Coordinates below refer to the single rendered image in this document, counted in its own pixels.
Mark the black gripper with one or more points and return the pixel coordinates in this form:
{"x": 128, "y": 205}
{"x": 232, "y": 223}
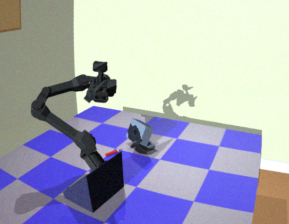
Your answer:
{"x": 99, "y": 84}

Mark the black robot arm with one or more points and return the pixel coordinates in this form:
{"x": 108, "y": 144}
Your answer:
{"x": 84, "y": 140}

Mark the grey sloped panel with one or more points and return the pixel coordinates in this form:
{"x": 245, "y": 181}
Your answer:
{"x": 140, "y": 133}

